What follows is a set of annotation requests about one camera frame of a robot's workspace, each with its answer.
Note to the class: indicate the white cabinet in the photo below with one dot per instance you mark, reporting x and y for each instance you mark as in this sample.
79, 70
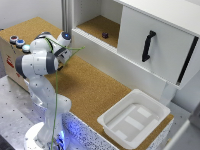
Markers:
100, 56

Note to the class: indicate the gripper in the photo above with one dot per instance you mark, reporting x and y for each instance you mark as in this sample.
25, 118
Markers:
63, 56

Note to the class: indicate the blue button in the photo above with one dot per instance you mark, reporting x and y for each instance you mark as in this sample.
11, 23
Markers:
20, 42

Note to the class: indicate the green button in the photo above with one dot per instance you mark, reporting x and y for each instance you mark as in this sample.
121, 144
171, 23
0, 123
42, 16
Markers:
26, 48

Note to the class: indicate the red button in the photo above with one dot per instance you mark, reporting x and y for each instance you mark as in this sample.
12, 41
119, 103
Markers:
13, 38

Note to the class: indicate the white plastic box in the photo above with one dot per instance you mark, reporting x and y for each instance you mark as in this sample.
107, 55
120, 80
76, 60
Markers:
133, 120

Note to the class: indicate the white sliding door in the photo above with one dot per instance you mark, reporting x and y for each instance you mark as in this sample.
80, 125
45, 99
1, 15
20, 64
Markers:
163, 50

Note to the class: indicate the purple block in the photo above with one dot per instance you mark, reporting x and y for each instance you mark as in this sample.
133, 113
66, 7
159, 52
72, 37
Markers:
105, 35

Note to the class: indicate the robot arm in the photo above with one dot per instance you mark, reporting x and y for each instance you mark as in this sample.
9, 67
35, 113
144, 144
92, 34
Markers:
40, 90

